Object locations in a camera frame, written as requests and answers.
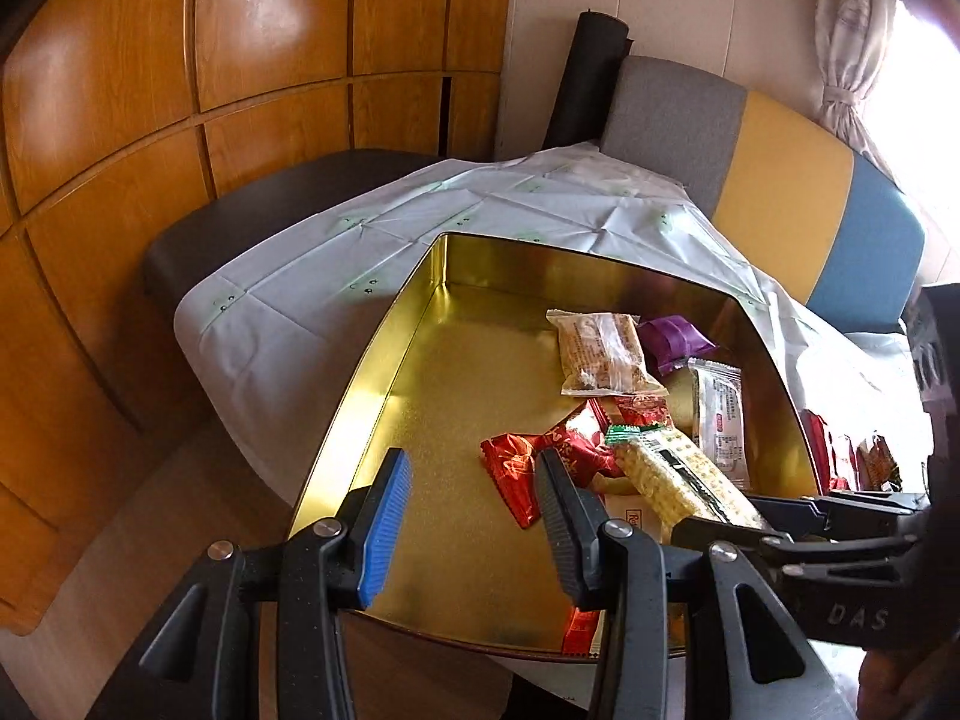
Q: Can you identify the dark red candy packet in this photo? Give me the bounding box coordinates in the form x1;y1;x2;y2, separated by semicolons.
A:
855;435;901;492

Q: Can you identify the window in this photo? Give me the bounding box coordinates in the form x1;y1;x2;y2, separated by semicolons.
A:
889;0;960;188

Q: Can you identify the dark upholstered seat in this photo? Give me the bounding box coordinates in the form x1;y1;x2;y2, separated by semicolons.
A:
142;148;451;301

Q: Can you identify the wooden wardrobe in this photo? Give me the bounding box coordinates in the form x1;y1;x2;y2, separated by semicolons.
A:
0;0;518;616

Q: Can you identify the white snack packet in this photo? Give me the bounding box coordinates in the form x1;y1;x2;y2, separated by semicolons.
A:
688;360;751;492

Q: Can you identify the purple snack packet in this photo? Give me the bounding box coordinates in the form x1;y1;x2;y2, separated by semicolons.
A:
636;315;717;377

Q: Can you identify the green-edged cracker packet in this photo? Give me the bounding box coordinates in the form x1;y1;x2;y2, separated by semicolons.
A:
604;424;770;541

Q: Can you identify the cloud print plastic tablecloth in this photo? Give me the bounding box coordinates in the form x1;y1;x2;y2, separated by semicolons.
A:
172;141;931;720

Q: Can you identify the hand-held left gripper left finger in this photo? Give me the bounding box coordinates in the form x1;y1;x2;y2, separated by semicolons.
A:
109;448;415;720

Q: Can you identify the red foil packet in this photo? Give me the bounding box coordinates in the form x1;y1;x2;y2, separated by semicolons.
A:
562;606;605;655

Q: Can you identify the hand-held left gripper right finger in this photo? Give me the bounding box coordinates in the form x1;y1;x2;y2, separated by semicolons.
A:
534;448;841;720

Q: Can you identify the shiny red wrapper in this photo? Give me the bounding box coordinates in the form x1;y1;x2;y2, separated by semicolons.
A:
480;431;556;530

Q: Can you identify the brown cake packet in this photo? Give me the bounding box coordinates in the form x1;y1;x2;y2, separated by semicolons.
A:
546;309;668;397

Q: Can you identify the gold tin box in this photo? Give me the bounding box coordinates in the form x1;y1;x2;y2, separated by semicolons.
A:
285;232;826;665

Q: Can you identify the pale curtain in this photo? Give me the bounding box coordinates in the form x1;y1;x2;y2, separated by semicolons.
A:
814;0;912;158

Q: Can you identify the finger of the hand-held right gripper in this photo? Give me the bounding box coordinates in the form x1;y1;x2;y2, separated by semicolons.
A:
670;517;920;586
746;490;927;533

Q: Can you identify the red patterned snack packet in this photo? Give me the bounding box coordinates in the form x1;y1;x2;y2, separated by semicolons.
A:
544;397;623;481

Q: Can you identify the small red snack packet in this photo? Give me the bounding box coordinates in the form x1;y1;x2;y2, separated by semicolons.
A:
616;394;672;428

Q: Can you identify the grey yellow blue sofa backrest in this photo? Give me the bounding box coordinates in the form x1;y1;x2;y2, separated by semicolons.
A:
600;54;927;335

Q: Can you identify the black rolled cushion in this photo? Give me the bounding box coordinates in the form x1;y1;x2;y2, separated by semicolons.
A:
541;9;635;151

